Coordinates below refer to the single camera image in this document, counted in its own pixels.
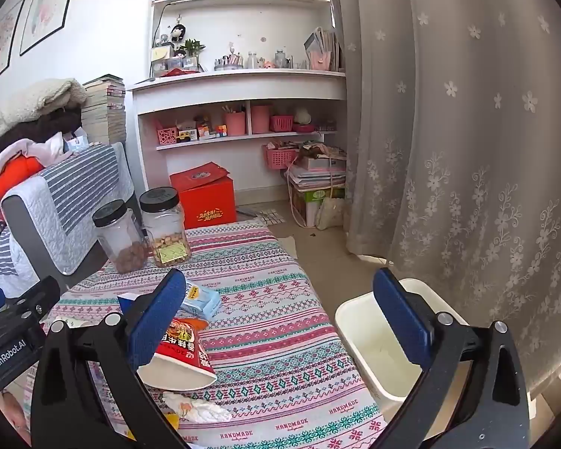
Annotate striped printed cloth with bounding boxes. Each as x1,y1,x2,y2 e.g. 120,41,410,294
0,224,33,297

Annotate white blue carton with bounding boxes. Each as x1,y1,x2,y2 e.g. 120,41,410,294
63,133,89,153

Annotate cream tote bag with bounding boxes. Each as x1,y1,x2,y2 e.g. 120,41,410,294
315,196,346,231

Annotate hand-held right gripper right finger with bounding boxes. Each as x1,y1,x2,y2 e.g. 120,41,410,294
373,268,530,449

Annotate clear jar with yellow label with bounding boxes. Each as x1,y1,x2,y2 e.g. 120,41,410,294
139,187,192,268

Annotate red cardboard box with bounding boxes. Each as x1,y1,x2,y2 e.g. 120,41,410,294
169,175,237,230

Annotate stack of papers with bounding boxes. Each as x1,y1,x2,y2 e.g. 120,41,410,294
286,164,347,192

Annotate green white cardboard box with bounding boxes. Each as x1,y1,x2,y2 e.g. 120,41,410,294
290,186,346,227

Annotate large pink hanging basket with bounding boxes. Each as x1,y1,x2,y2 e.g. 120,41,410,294
263,145,300,170

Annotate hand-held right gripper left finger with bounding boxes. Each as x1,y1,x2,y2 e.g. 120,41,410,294
30,269,202,449

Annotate tall stack of books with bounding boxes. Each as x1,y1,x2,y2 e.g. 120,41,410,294
82,74,128,146

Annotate floral lace curtain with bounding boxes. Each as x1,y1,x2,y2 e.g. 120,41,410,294
327,0,561,398

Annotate crumpled white tissue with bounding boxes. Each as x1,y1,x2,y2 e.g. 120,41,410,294
161,392,233,424

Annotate pink pen cup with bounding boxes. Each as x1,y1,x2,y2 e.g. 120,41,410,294
223,111,246,136
251,105,272,134

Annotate grey armchair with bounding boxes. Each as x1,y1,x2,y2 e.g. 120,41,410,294
0,150,143,300

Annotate pale pink garment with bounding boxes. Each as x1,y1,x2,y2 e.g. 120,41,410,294
0,133,68,183

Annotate large framed wall poster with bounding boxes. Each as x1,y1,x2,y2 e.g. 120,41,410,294
19,0,82,56

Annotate dark cloth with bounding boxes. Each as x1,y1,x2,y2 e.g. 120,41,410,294
0,107,82,150

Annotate white pen holder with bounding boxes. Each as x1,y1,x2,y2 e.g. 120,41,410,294
215,53,244,71

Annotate white plastic bin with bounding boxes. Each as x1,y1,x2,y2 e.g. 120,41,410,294
334,278,470,403

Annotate red paper noodle cup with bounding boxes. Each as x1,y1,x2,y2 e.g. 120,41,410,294
137,317,218,391

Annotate white bookshelf unit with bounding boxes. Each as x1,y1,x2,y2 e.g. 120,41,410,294
127,0,347,192

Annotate clear jar with brown nuts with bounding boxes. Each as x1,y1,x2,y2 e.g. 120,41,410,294
92,199,150,274

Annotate pink upright folders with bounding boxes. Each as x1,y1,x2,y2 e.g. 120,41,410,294
304,27,344,72

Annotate mosaic tile sheet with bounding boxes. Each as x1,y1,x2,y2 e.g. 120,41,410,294
257,203,286,227

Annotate orange garment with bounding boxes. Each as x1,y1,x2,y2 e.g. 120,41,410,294
0,154,45,199

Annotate patterned woven tablecloth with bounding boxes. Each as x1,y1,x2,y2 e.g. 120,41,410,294
21,220,389,449

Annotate small framed wall poster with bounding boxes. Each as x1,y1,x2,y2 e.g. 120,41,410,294
0,0,26,91

